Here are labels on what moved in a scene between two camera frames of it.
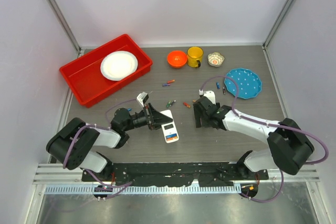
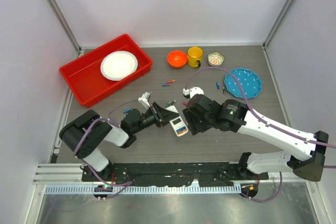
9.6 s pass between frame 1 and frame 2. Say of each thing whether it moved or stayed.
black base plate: stayed
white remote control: moved
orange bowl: stayed
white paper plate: stayed
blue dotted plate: stayed
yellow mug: stayed
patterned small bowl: stayed
